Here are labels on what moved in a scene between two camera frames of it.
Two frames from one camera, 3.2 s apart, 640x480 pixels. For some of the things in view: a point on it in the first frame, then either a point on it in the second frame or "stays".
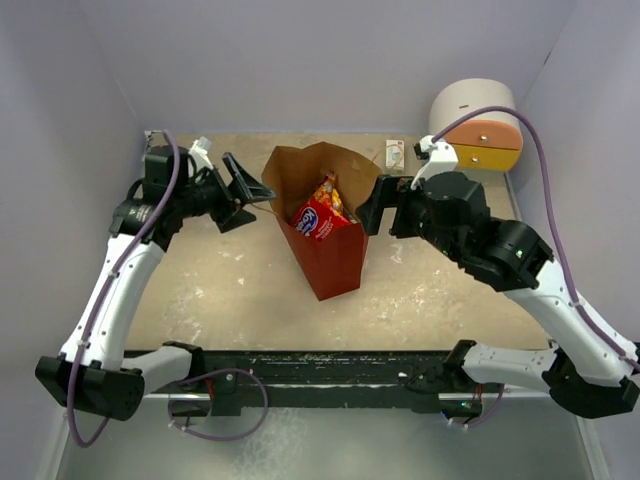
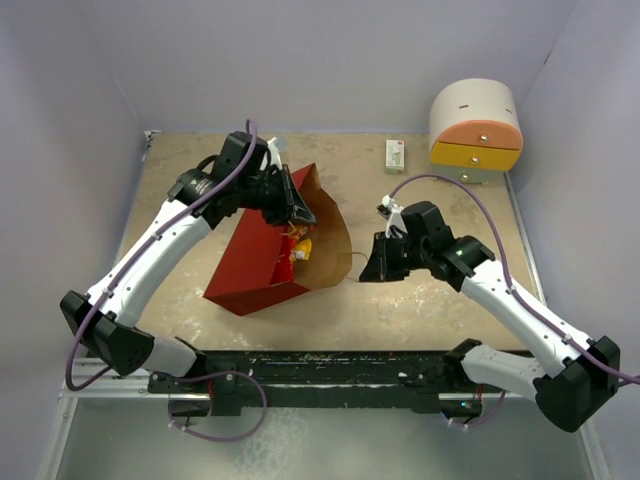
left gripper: (229, 209) -> (290, 206)
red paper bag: (315, 190) -> (257, 269)
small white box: (395, 155) stays
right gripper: (387, 193) -> (379, 266)
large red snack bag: (323, 214) -> (292, 235)
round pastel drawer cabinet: (490, 141) stays
